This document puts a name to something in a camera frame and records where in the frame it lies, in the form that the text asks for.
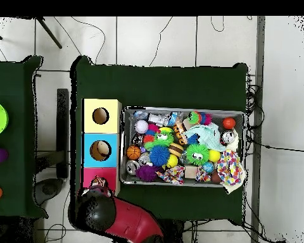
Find green fuzzy toy with eyes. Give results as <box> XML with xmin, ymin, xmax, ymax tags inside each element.
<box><xmin>186</xmin><ymin>144</ymin><xmax>210</xmax><ymax>166</ymax></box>

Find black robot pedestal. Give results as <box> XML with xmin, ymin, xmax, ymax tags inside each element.
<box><xmin>163</xmin><ymin>218</ymin><xmax>186</xmax><ymax>243</ymax></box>

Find mint green cloth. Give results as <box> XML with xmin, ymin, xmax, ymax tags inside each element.
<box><xmin>183</xmin><ymin>123</ymin><xmax>226</xmax><ymax>153</ymax></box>

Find wooden box with three holes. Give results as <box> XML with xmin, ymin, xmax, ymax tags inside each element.
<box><xmin>80</xmin><ymin>97</ymin><xmax>122</xmax><ymax>197</ymax></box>

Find black tripod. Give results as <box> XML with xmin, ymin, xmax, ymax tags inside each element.
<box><xmin>0</xmin><ymin>16</ymin><xmax>63</xmax><ymax>49</ymax></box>

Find shallow clear mesh bin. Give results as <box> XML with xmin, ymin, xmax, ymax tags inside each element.
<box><xmin>119</xmin><ymin>106</ymin><xmax>246</xmax><ymax>189</ymax></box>

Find orange ball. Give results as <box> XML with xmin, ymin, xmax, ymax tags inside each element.
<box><xmin>222</xmin><ymin>116</ymin><xmax>237</xmax><ymax>130</ymax></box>

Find black soda can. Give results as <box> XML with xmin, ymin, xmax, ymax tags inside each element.
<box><xmin>219</xmin><ymin>130</ymin><xmax>237</xmax><ymax>146</ymax></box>

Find white dimpled ball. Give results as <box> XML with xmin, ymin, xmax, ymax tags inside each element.
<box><xmin>134</xmin><ymin>119</ymin><xmax>149</xmax><ymax>134</ymax></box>

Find crushed clear plastic bottle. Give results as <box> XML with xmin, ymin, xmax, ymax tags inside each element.
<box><xmin>131</xmin><ymin>109</ymin><xmax>179</xmax><ymax>127</ymax></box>

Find thin black floor cable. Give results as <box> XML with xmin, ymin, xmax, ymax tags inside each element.
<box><xmin>70</xmin><ymin>16</ymin><xmax>106</xmax><ymax>65</ymax></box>
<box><xmin>210</xmin><ymin>16</ymin><xmax>225</xmax><ymax>33</ymax></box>
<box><xmin>148</xmin><ymin>16</ymin><xmax>174</xmax><ymax>67</ymax></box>

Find dark green tablecloth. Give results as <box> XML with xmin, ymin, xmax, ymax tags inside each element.
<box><xmin>0</xmin><ymin>55</ymin><xmax>49</xmax><ymax>220</ymax></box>
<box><xmin>70</xmin><ymin>55</ymin><xmax>250</xmax><ymax>226</ymax></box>

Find toy hamburger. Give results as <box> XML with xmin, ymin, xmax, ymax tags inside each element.
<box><xmin>168</xmin><ymin>142</ymin><xmax>185</xmax><ymax>158</ymax></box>

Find grey floor cable cover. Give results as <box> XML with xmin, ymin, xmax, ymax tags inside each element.
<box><xmin>250</xmin><ymin>16</ymin><xmax>266</xmax><ymax>243</ymax></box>

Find black cable bundle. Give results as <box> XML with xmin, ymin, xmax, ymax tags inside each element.
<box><xmin>244</xmin><ymin>72</ymin><xmax>265</xmax><ymax>155</ymax></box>

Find blue fuzzy ball toy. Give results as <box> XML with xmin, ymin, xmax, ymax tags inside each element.
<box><xmin>149</xmin><ymin>144</ymin><xmax>171</xmax><ymax>167</ymax></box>

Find black cable with connector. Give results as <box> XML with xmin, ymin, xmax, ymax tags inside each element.
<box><xmin>245</xmin><ymin>135</ymin><xmax>304</xmax><ymax>153</ymax></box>

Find orange tiger plush toy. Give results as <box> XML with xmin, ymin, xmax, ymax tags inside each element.
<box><xmin>91</xmin><ymin>175</ymin><xmax>109</xmax><ymax>188</ymax></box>

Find colourful dotted cloth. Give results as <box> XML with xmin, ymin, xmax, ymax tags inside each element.
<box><xmin>215</xmin><ymin>149</ymin><xmax>245</xmax><ymax>194</ymax></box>

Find small toy basketball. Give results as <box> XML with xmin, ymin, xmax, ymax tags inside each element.
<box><xmin>126</xmin><ymin>145</ymin><xmax>142</xmax><ymax>161</ymax></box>

